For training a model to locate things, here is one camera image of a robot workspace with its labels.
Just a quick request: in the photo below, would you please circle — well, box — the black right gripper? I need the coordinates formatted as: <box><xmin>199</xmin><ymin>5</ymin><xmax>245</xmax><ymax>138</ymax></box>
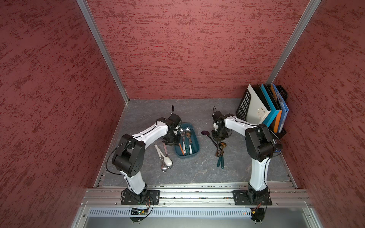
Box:
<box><xmin>211</xmin><ymin>126</ymin><xmax>229</xmax><ymax>142</ymax></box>

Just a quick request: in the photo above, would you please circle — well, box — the white handle steel spoon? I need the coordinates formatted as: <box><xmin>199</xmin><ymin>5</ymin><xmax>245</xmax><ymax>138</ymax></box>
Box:
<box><xmin>180</xmin><ymin>128</ymin><xmax>186</xmax><ymax>155</ymax></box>

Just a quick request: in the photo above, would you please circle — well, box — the patterned handle steel spoon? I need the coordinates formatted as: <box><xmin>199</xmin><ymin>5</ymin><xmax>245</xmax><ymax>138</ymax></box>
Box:
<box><xmin>188</xmin><ymin>136</ymin><xmax>196</xmax><ymax>154</ymax></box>

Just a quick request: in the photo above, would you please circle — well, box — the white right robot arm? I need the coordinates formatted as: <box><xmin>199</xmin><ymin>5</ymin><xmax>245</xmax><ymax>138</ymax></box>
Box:
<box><xmin>212</xmin><ymin>111</ymin><xmax>282</xmax><ymax>204</ymax></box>

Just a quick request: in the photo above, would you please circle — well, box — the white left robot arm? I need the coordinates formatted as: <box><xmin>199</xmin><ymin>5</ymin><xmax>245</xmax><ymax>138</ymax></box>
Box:
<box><xmin>112</xmin><ymin>114</ymin><xmax>181</xmax><ymax>197</ymax></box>

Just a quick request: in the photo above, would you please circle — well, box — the purple iridescent spoon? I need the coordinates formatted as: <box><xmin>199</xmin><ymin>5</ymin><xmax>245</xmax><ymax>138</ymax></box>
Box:
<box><xmin>201</xmin><ymin>130</ymin><xmax>223</xmax><ymax>156</ymax></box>

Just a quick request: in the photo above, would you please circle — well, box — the teal plastic storage box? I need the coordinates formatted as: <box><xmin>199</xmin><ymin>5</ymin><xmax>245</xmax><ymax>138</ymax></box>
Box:
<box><xmin>174</xmin><ymin>123</ymin><xmax>200</xmax><ymax>159</ymax></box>

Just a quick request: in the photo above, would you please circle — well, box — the black mesh file rack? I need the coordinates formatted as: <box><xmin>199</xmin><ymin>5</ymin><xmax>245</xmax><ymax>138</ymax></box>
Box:
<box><xmin>235</xmin><ymin>84</ymin><xmax>289</xmax><ymax>139</ymax></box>

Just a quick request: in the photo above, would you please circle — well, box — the white folder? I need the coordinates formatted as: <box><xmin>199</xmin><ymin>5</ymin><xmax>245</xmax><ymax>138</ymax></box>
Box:
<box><xmin>246</xmin><ymin>85</ymin><xmax>270</xmax><ymax>124</ymax></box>

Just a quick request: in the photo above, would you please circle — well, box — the teal folder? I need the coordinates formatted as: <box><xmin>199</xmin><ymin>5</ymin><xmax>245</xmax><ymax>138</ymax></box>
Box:
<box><xmin>260</xmin><ymin>84</ymin><xmax>282</xmax><ymax>132</ymax></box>

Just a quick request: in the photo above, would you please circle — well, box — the orange folder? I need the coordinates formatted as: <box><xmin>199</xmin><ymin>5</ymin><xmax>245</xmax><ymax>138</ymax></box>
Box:
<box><xmin>271</xmin><ymin>84</ymin><xmax>282</xmax><ymax>133</ymax></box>

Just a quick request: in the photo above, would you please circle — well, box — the black folder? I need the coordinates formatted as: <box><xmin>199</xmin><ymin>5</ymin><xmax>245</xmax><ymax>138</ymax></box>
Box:
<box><xmin>253</xmin><ymin>85</ymin><xmax>272</xmax><ymax>111</ymax></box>

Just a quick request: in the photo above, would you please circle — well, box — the blue folder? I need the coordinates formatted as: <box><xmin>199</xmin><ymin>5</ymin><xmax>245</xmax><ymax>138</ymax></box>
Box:
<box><xmin>271</xmin><ymin>84</ymin><xmax>289</xmax><ymax>133</ymax></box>

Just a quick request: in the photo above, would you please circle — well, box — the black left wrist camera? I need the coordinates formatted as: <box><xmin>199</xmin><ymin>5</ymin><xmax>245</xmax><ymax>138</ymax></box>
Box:
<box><xmin>168</xmin><ymin>113</ymin><xmax>181</xmax><ymax>129</ymax></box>

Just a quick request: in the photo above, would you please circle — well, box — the pink handled spoon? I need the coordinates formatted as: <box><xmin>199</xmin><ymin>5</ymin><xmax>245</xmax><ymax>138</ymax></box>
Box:
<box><xmin>163</xmin><ymin>143</ymin><xmax>173</xmax><ymax>169</ymax></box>

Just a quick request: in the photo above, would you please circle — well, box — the white handled steel spoon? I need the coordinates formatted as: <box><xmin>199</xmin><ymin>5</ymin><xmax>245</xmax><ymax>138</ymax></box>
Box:
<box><xmin>156</xmin><ymin>147</ymin><xmax>168</xmax><ymax>173</ymax></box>

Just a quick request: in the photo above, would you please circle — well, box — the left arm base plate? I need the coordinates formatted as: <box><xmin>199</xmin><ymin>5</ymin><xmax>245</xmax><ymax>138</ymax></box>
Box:
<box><xmin>121</xmin><ymin>189</ymin><xmax>160</xmax><ymax>206</ymax></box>

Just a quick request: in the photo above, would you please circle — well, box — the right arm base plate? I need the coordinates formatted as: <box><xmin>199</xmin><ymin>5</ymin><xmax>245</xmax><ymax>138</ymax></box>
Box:
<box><xmin>232</xmin><ymin>190</ymin><xmax>272</xmax><ymax>206</ymax></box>

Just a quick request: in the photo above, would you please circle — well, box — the aluminium rail frame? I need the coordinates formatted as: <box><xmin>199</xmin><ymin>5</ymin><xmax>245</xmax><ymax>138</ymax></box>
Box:
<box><xmin>72</xmin><ymin>180</ymin><xmax>322</xmax><ymax>228</ymax></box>

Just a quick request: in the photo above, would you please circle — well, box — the aluminium corner post right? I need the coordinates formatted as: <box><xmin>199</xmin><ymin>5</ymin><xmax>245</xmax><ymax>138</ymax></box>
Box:
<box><xmin>266</xmin><ymin>0</ymin><xmax>321</xmax><ymax>85</ymax></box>

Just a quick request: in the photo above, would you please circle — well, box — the aluminium corner post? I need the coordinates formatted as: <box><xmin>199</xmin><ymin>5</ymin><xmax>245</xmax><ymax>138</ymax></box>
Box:
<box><xmin>266</xmin><ymin>0</ymin><xmax>321</xmax><ymax>85</ymax></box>
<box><xmin>77</xmin><ymin>0</ymin><xmax>130</xmax><ymax>105</ymax></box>

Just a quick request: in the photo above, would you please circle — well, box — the aluminium corner post left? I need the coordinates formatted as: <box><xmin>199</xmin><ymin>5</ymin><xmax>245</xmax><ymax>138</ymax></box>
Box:
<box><xmin>77</xmin><ymin>0</ymin><xmax>130</xmax><ymax>105</ymax></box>

